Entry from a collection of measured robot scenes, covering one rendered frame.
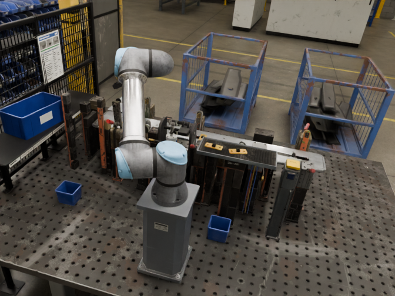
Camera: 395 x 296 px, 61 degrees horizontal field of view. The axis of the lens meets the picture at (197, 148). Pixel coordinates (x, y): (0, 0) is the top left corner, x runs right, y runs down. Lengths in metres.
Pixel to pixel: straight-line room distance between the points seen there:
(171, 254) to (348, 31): 8.76
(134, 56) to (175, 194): 0.57
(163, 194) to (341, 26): 8.71
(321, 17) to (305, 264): 8.26
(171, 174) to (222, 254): 0.62
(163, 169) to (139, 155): 0.10
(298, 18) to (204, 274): 8.46
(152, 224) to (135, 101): 0.49
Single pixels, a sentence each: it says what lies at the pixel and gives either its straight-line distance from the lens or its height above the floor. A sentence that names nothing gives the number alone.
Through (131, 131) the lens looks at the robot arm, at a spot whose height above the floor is 1.37.
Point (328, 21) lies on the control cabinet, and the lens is 9.63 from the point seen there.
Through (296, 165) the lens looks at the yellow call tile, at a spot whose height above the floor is 1.16.
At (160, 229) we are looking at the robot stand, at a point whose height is 0.99.
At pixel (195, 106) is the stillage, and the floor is 0.16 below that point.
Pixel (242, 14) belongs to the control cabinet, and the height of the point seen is 0.42.
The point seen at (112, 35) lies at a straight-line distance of 5.17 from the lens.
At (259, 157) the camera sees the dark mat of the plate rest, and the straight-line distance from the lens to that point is 1.58.
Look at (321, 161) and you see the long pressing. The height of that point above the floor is 1.00.
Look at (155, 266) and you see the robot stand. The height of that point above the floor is 0.76.
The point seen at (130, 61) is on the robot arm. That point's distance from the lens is 1.38.
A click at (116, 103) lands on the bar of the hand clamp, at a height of 1.21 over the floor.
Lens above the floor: 1.99
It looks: 32 degrees down
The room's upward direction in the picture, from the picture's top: 6 degrees clockwise
